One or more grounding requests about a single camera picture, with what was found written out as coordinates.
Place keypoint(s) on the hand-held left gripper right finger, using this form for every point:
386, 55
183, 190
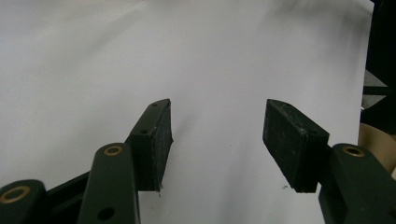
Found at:
289, 146

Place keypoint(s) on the tan cardboard roll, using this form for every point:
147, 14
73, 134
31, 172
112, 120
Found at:
375, 146

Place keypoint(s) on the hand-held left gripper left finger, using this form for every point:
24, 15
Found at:
152, 146

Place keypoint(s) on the black metal stand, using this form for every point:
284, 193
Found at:
381, 37

